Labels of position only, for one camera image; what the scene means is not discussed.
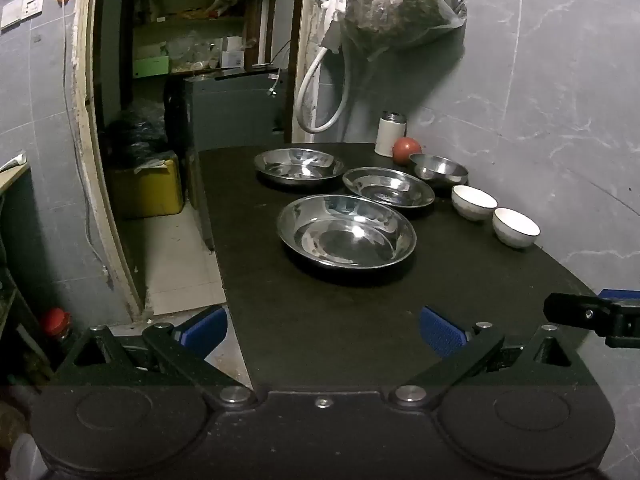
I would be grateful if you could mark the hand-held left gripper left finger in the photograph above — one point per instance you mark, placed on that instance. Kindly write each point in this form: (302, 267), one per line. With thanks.
(205, 330)

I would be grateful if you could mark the white bowl with speck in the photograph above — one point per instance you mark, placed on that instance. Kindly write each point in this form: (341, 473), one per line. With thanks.
(472, 200)

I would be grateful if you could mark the red-brown ball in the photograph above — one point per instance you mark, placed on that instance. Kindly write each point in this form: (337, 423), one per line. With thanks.
(406, 151)

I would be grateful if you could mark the small white box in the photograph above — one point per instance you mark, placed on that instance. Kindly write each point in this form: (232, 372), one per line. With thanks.
(232, 55)

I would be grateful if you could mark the yellow box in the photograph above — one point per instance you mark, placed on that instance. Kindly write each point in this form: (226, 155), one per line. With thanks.
(150, 190)

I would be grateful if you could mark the white wall switch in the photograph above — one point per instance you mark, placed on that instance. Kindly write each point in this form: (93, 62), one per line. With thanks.
(22, 7)

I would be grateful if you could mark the large steel plate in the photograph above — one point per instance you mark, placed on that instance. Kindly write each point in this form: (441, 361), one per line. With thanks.
(345, 235)

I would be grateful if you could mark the wooden side table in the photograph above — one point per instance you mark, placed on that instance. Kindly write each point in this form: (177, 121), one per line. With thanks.
(10, 175)

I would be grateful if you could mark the deep steel plate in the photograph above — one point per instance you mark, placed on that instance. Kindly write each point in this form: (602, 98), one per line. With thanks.
(297, 162)

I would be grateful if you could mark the shallow steel plate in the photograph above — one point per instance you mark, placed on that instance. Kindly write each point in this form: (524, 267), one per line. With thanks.
(390, 187)

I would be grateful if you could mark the white thermos cup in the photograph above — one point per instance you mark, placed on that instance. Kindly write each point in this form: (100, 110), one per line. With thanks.
(389, 135)

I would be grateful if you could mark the green box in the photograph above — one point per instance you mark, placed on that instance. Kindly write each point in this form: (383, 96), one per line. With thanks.
(151, 66)

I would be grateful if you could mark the cluttered storage shelf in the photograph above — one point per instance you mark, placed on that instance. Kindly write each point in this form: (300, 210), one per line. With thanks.
(200, 20)

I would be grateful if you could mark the small steel bowl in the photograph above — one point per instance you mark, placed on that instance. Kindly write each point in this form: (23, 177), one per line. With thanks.
(440, 167)

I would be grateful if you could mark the plastic bag of dark greens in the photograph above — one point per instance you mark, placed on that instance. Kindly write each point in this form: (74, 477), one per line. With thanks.
(400, 5)

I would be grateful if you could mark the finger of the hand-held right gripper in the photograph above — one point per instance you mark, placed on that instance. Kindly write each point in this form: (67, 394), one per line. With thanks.
(622, 294)
(575, 310)

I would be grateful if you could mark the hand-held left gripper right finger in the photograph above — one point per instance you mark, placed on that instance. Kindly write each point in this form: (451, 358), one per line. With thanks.
(442, 332)

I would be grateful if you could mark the black plastic bag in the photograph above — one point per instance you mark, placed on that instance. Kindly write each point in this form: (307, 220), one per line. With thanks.
(135, 132)

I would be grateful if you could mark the white door frame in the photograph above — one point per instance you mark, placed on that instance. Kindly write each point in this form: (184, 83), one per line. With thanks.
(85, 110)

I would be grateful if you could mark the dark grey cabinet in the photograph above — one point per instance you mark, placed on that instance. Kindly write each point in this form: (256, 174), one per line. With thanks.
(230, 110)

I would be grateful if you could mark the red-capped bottle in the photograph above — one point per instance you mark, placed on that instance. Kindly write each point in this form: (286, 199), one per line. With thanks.
(56, 322)

